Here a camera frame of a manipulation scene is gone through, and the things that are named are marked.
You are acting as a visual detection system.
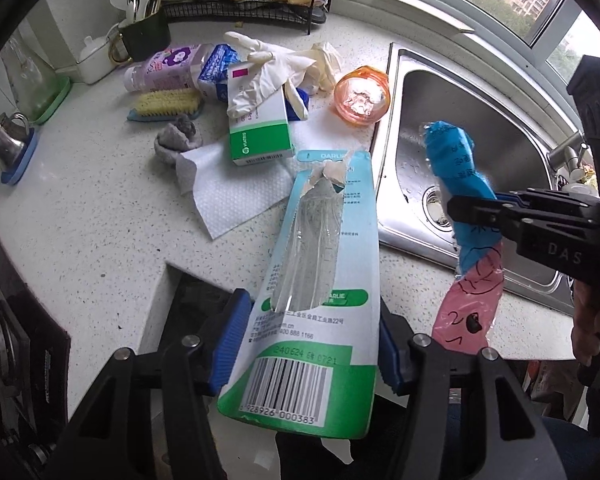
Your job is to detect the toothbrush blister package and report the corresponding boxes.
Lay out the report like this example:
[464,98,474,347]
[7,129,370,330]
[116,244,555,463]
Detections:
[218,150,380,439]

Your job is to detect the blue pink plastic wrapper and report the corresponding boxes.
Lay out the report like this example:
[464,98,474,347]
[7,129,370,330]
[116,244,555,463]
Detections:
[422,120,504,354]

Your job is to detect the white paper towel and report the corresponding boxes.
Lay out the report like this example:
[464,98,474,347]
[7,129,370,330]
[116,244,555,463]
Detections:
[176,107,373,240]

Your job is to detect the orange plastic cup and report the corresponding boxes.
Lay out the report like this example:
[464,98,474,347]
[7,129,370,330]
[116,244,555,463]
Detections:
[334,65,391,126]

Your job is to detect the green white medicine box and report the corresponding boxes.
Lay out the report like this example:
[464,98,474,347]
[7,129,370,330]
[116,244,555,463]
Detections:
[227,62,294,166]

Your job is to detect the grey rag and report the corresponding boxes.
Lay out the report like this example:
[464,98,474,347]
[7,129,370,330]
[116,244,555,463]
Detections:
[154,114,204,167]

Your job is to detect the white latex gloves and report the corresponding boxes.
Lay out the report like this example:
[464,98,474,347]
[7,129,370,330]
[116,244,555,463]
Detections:
[224,32,343,112]

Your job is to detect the blue tissue pack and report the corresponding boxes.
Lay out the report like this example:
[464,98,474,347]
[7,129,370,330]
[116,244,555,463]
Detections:
[196,44,242,103]

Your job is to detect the purple label plastic bottle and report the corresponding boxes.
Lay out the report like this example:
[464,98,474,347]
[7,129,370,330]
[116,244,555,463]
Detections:
[123,44,213,93]

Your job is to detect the person's right hand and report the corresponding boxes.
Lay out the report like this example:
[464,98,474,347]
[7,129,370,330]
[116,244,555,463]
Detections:
[571,281,600,366]

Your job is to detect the stainless steel sink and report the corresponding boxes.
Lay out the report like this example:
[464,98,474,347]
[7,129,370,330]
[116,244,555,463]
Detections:
[369,41,581,316]

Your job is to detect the grey gooseneck faucet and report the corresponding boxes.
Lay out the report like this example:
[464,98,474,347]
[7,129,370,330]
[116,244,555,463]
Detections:
[546,131,588,172]

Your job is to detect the blue bottle cap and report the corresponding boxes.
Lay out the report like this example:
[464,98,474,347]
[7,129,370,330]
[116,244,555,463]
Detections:
[283,87,309,122]

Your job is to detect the yellow scrub brush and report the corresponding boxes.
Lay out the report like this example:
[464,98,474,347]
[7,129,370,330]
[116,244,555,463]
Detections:
[126,89,204,122]

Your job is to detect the blue coaster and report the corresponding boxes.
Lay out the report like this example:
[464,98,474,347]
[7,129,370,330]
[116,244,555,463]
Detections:
[1,127,40,186]

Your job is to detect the green carafe coaster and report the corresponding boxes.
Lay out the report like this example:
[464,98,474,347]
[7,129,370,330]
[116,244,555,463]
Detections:
[33,75,72,126]

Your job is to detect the small white lidded pot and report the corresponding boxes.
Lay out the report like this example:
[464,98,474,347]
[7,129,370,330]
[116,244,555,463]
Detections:
[55,36,117,84]

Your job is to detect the dark green utensil mug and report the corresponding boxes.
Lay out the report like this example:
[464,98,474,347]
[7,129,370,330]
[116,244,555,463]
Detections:
[108,9,171,65]

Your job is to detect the small steel teapot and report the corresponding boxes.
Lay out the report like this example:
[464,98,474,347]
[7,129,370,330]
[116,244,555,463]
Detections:
[0,112,30,171]

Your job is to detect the glass carafe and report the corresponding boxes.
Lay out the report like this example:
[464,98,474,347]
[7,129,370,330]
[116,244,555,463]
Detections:
[1,30,60,122]

